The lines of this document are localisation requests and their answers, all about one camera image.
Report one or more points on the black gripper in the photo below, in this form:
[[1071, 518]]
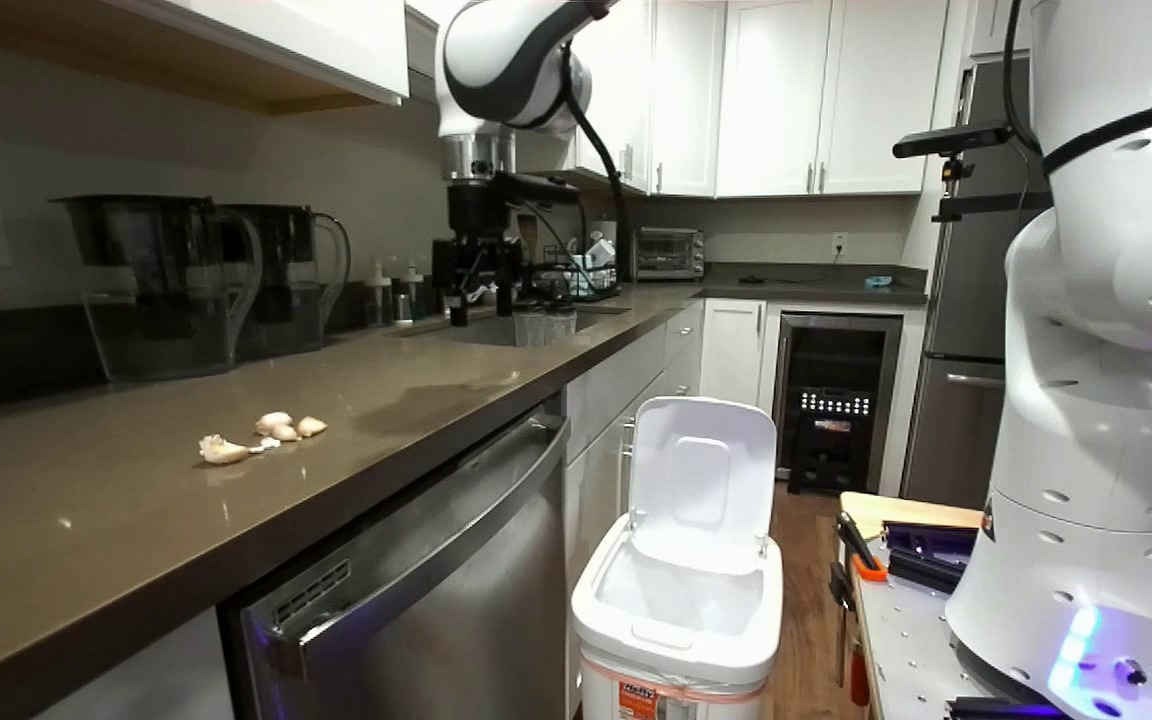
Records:
[[479, 260]]

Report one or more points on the large garlic clove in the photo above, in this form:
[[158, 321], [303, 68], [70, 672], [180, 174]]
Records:
[[220, 448]]

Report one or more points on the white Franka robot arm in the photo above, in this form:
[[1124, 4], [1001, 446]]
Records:
[[1110, 403]]

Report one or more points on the tiny garlic fragment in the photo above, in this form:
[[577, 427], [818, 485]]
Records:
[[266, 446]]

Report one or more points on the white plastic trash bin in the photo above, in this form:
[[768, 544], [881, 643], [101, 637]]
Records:
[[700, 465]]

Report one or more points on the white bin liner bag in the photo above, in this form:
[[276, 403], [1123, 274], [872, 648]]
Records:
[[683, 585]]

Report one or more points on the small glass jar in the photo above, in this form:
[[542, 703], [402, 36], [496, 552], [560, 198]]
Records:
[[382, 299], [413, 299]]

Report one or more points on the dark water filter pitcher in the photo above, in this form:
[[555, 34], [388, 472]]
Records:
[[297, 283]]

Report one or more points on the narrow grey base cabinet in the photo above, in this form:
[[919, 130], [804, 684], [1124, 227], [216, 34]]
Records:
[[599, 465]]

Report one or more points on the white base cabinets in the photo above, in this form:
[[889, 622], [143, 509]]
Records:
[[739, 355]]

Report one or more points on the stainless steel dishwasher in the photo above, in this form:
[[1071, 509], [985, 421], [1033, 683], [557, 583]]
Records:
[[441, 615]]

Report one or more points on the black coffee maker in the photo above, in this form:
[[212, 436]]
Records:
[[158, 284]]

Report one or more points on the black wine cooler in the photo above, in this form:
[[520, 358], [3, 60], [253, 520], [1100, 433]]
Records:
[[837, 403]]

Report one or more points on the orange black clamp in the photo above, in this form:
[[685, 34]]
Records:
[[861, 552]]

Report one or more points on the stainless steel refrigerator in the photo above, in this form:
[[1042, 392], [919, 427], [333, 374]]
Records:
[[963, 374]]

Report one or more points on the white perforated robot table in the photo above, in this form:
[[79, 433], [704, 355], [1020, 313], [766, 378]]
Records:
[[911, 643]]

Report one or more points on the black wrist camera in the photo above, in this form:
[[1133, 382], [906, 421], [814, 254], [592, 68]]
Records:
[[509, 204]]

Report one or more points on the wall cabinet over counter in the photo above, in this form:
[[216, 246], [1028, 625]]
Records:
[[200, 40]]

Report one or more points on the black camera bar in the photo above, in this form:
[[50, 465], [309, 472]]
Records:
[[950, 138]]

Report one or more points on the black aluminium rail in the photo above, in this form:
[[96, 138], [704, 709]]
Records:
[[938, 544]]

